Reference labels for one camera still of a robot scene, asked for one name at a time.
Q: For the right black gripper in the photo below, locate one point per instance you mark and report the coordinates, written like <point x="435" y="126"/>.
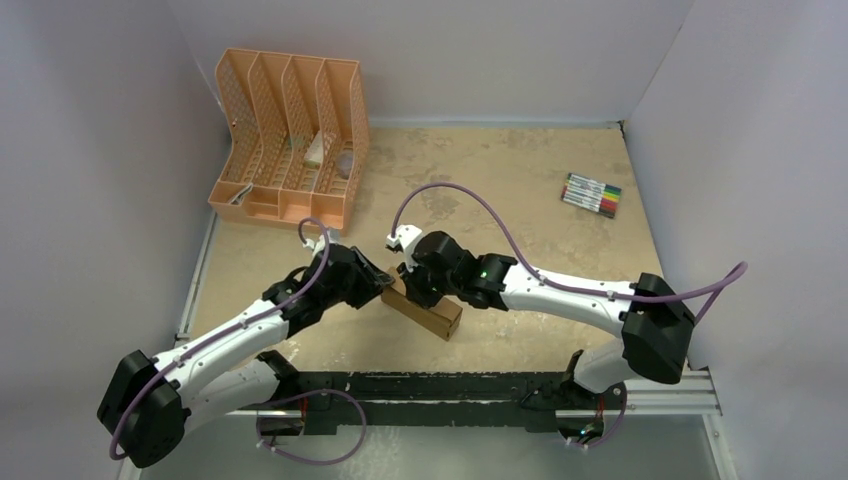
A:
<point x="414" y="279"/>

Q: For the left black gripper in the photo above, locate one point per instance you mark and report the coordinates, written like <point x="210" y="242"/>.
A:
<point x="371" y="281"/>

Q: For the brown cardboard box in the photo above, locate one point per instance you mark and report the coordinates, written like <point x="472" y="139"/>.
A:
<point x="442" y="320"/>

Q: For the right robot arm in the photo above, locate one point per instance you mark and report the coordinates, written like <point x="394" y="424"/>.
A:
<point x="651" y="329"/>

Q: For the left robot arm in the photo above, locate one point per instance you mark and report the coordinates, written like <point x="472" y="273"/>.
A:
<point x="218" y="351"/>

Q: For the small grey object in organizer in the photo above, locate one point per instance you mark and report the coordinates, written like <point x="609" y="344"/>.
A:
<point x="345" y="164"/>

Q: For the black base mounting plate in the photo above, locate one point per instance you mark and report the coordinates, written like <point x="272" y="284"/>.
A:
<point x="538" y="402"/>

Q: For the white card in organizer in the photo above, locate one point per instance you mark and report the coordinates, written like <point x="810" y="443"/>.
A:
<point x="314" y="155"/>

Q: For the orange plastic file organizer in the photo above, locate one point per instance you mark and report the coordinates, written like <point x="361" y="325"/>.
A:
<point x="274" y="104"/>

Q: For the pack of coloured markers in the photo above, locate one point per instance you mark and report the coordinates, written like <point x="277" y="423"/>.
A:
<point x="591" y="195"/>

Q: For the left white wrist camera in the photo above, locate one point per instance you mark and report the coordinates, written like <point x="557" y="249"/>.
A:
<point x="316" y="244"/>

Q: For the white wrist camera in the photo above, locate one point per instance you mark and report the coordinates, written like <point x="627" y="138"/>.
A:
<point x="404" y="240"/>
<point x="316" y="244"/>

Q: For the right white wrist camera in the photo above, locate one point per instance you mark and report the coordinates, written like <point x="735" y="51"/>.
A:
<point x="404" y="240"/>

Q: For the aluminium rail frame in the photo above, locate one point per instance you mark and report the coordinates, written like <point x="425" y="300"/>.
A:
<point x="694" y="396"/>

